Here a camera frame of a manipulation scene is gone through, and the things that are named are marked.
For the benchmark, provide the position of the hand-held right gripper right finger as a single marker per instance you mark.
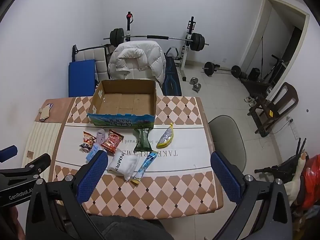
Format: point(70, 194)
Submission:
point(226, 177)

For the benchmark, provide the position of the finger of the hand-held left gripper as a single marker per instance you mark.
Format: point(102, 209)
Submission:
point(37, 163)
point(7, 153)

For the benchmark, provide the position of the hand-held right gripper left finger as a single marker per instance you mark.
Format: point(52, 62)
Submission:
point(92, 177)

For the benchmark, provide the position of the light blue soft packet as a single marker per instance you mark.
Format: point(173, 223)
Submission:
point(92, 152)

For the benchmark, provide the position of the white soft packet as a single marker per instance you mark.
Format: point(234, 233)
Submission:
point(123, 165)

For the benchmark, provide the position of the panda print snack packet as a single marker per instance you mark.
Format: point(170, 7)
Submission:
point(87, 141)

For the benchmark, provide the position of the red snack packet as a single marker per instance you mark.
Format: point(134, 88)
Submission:
point(112, 141)

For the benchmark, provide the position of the purple sock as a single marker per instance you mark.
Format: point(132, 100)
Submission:
point(101, 136)

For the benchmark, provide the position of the blue tube packet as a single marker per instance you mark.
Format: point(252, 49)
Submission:
point(145, 166)

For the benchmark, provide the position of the green snack packet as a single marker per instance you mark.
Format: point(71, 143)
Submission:
point(142, 140)

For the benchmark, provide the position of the yellow banana-shaped silver pouch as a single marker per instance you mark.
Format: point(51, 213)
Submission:
point(165, 137)

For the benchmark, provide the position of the cardboard box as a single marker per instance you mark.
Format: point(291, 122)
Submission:
point(125, 102)

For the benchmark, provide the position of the grey plastic chair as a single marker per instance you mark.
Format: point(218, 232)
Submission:
point(227, 135)

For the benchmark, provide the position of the small cardboard piece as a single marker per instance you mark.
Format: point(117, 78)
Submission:
point(45, 113)

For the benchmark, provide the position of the person's dark pants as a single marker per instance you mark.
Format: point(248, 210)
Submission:
point(130, 227)

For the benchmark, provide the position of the black wifi router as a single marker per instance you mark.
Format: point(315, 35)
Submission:
point(291, 162)

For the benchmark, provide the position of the white goose plush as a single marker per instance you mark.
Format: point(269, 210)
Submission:
point(296, 182)

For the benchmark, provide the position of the pair of white shoes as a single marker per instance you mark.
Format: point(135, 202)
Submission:
point(250, 100)

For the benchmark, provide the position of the red bag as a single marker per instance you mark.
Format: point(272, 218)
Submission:
point(312, 180)

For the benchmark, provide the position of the chrome dumbbell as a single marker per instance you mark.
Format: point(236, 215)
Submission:
point(196, 88)
point(193, 80)

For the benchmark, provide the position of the blue foam pad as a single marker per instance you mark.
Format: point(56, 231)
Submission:
point(81, 78)

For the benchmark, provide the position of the dark wooden chair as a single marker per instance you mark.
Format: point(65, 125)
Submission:
point(285, 100)

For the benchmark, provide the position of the black speaker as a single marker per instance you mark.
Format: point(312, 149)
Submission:
point(253, 74)

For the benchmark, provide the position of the short barbell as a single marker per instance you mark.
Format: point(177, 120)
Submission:
point(210, 68)

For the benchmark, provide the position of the black weight bench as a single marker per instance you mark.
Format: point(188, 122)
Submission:
point(171, 80)

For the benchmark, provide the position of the black exercise machine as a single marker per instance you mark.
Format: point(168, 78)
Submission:
point(273, 72)

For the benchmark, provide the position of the white padded folding chair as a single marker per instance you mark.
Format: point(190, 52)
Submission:
point(93, 57)

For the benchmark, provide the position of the white down jacket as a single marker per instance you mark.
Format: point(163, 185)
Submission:
point(136, 60)

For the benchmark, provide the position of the white bench press rack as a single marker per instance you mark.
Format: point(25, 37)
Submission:
point(186, 50)

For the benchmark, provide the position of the barbell with black plates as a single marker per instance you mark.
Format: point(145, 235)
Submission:
point(155, 37)

